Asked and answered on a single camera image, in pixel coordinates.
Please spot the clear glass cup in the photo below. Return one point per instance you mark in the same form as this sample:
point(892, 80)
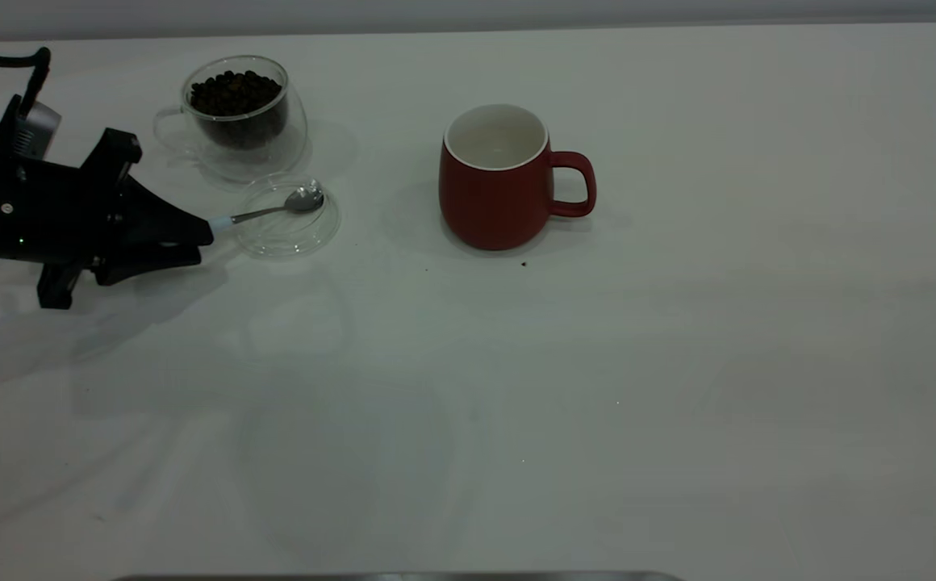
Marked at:
point(274, 153)

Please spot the dark coffee beans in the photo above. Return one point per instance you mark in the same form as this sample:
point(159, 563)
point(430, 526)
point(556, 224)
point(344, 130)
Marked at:
point(234, 97)

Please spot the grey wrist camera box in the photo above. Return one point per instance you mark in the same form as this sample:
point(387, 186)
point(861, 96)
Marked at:
point(36, 133)

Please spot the red ceramic mug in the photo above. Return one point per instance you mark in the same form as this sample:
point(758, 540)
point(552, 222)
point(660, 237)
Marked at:
point(492, 206)

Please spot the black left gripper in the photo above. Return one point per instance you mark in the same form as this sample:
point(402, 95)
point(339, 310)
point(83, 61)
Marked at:
point(40, 210)

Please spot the small clear glass dish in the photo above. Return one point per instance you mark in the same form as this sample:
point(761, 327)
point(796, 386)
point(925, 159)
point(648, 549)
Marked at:
point(290, 238)

